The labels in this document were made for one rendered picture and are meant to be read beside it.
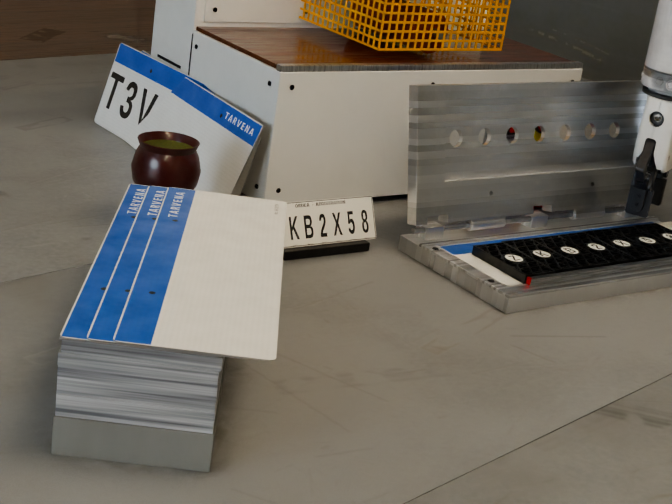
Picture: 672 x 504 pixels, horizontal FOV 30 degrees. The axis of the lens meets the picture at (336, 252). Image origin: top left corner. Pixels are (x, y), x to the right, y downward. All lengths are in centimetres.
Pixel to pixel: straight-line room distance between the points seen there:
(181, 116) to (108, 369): 82
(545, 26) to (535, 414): 319
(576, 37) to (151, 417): 338
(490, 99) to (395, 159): 19
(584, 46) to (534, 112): 257
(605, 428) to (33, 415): 54
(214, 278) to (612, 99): 83
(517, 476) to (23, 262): 61
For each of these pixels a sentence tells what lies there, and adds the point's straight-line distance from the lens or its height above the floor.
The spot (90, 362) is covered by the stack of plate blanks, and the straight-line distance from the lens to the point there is 102.
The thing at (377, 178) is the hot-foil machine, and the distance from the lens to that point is 175.
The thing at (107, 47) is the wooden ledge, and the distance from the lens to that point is 252.
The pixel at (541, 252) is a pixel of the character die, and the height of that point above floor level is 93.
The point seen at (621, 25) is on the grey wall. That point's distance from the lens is 420.
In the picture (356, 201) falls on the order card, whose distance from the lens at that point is 157.
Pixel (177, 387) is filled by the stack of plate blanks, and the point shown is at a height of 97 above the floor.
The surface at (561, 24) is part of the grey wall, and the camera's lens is 431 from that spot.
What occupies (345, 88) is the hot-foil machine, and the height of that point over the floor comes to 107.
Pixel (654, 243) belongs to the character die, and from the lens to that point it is 172.
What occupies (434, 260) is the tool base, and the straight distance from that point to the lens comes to 155.
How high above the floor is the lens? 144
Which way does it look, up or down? 20 degrees down
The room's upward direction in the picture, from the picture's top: 9 degrees clockwise
